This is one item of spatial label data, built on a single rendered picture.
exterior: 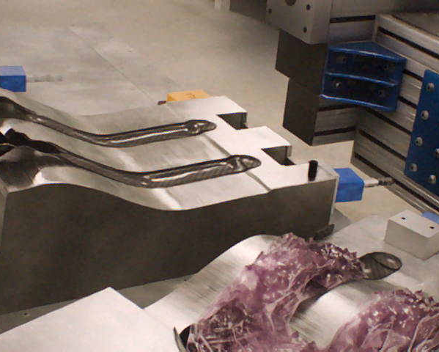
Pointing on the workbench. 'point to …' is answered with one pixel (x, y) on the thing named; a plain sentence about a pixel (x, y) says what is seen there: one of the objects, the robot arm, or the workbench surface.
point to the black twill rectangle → (323, 232)
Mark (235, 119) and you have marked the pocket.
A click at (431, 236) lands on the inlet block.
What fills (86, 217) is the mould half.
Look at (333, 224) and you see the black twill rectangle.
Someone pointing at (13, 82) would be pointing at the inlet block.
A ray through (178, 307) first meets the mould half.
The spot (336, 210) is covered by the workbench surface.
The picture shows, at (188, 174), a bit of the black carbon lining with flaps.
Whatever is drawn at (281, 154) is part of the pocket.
